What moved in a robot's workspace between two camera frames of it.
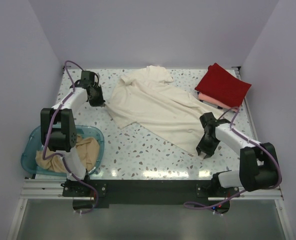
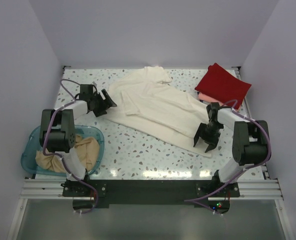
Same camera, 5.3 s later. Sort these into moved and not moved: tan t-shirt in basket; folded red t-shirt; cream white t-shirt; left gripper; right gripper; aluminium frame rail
Moved: right gripper; left gripper
Not moved: cream white t-shirt; folded red t-shirt; tan t-shirt in basket; aluminium frame rail
